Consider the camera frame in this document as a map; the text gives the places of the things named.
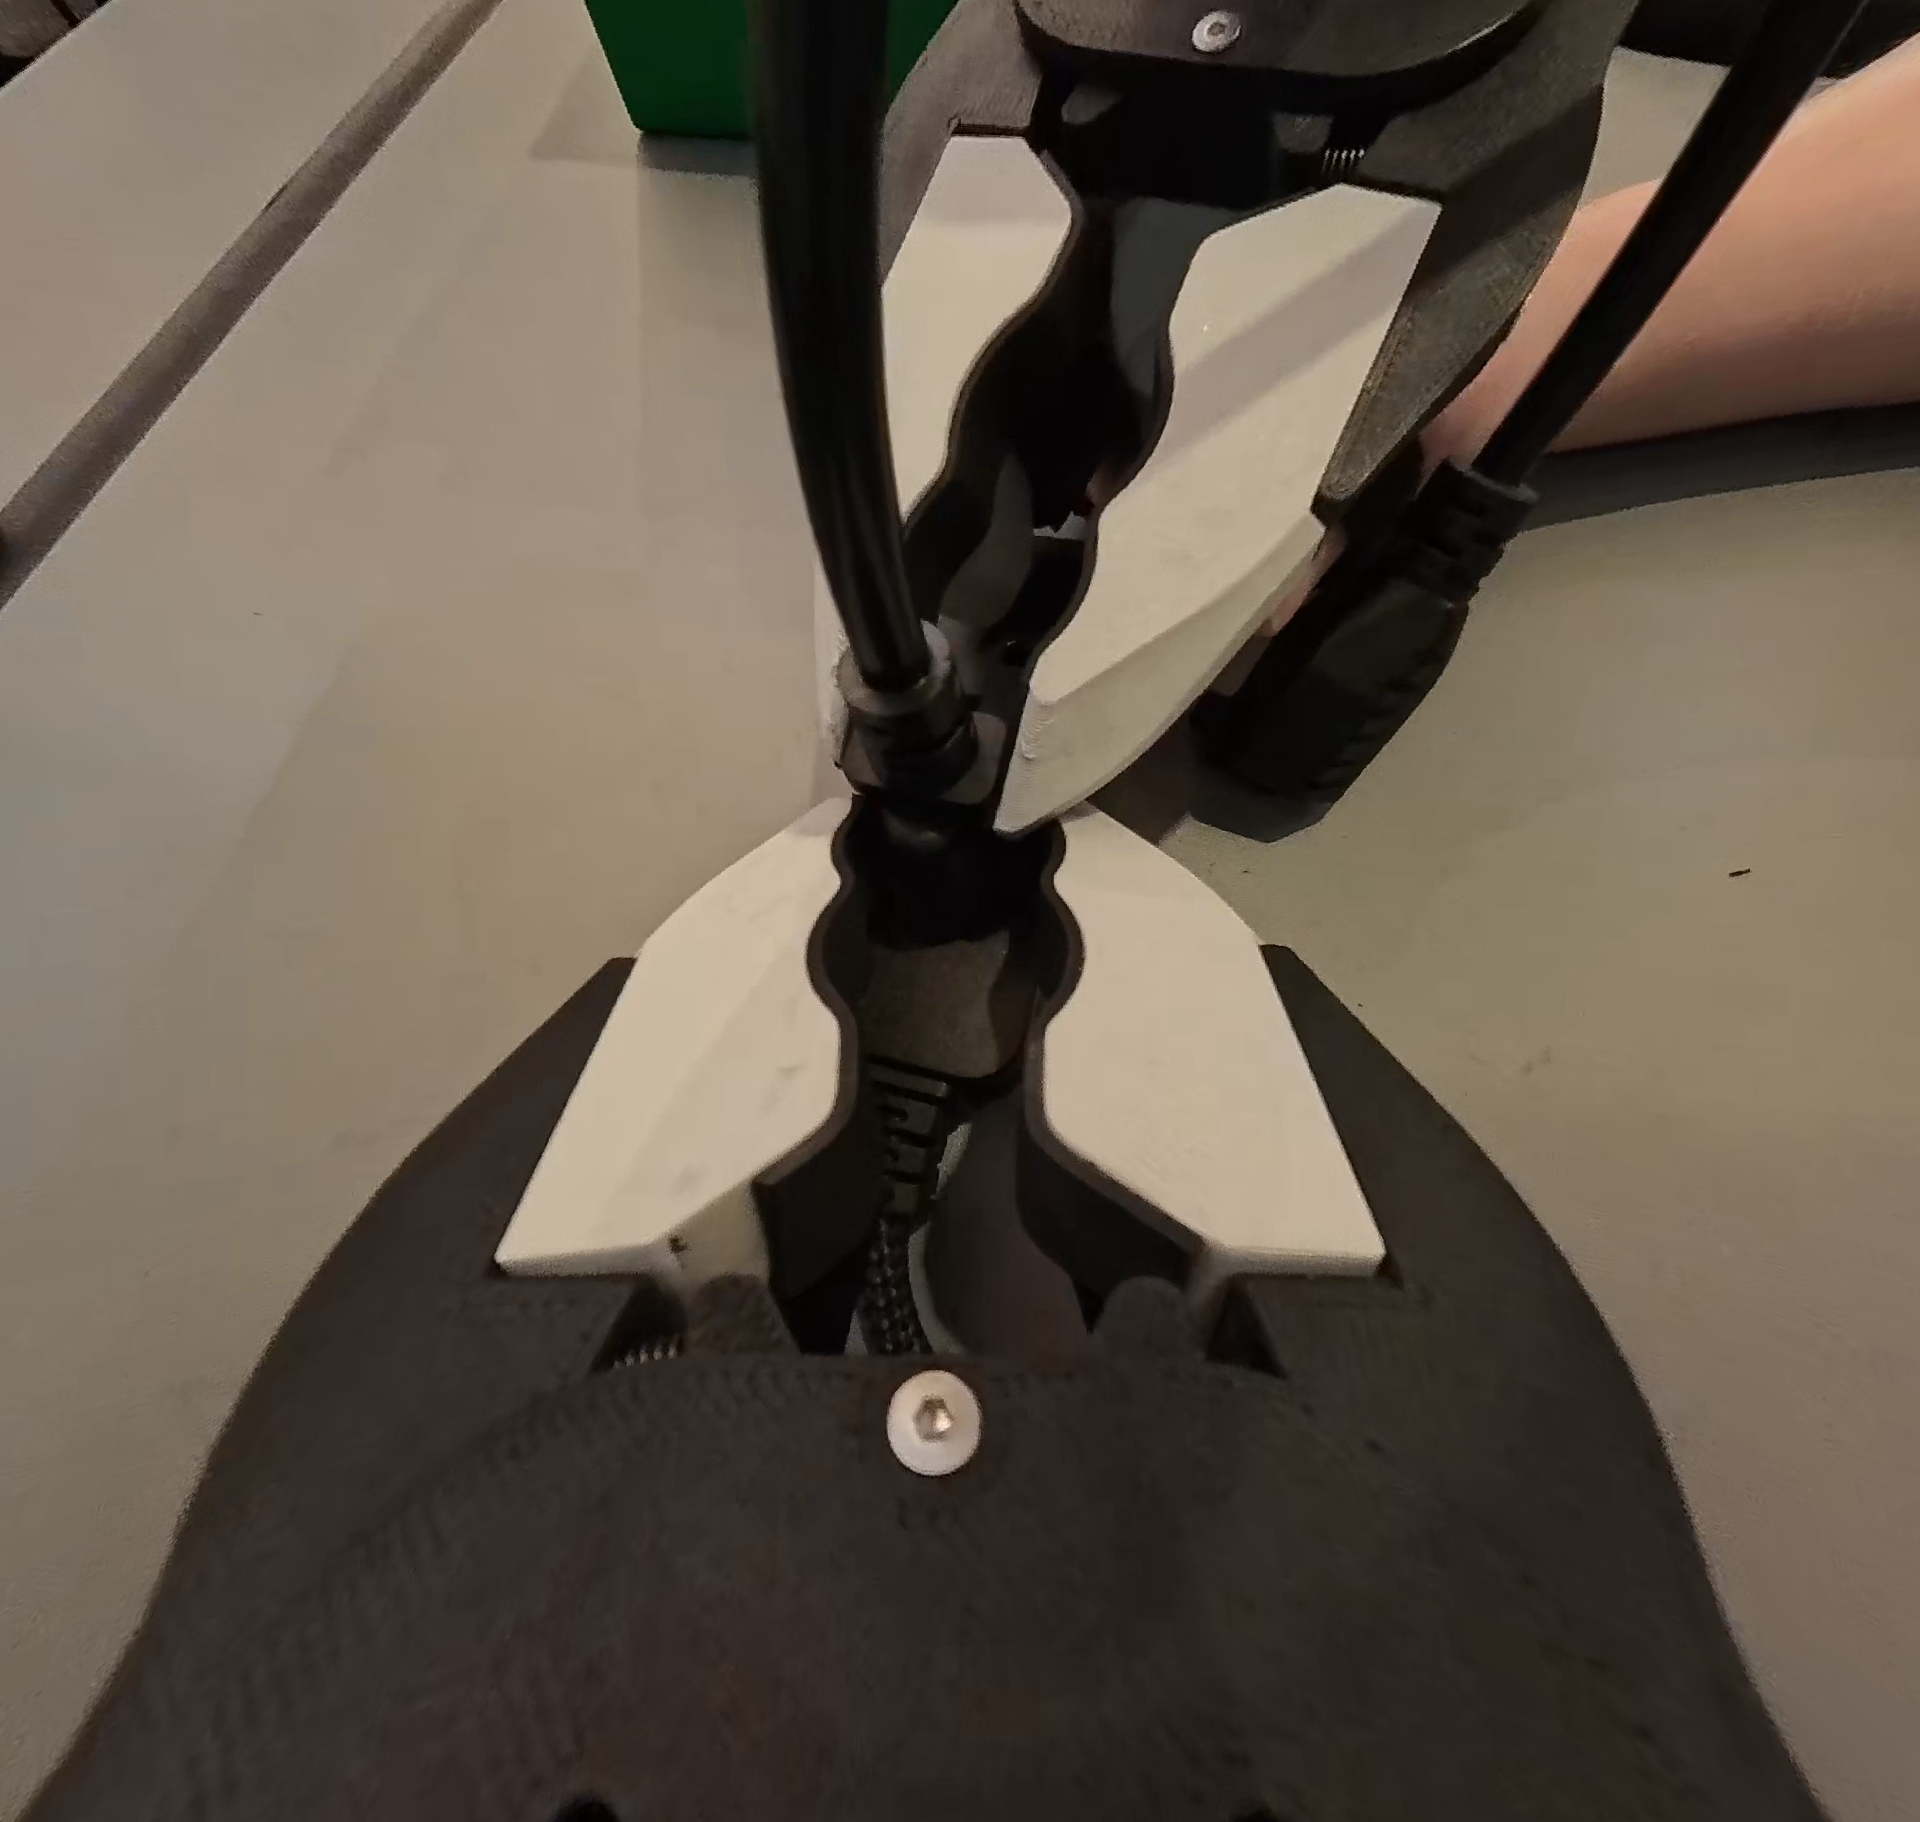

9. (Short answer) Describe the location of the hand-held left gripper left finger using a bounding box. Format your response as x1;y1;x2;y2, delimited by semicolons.
494;793;879;1290

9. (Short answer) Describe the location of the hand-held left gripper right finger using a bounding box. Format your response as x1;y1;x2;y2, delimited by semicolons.
1026;808;1394;1296

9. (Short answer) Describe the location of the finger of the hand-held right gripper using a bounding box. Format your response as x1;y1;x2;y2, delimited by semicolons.
815;127;1089;750
991;185;1445;835

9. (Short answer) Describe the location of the black power strip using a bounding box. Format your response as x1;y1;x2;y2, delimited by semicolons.
816;802;1082;1089

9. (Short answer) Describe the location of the black braided strip cable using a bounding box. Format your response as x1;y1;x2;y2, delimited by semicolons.
847;1057;962;1358

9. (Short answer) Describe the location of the person's right forearm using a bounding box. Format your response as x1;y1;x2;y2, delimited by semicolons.
1416;51;1920;462

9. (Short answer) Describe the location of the green plastic bin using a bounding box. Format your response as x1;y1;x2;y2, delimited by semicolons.
539;0;1037;140

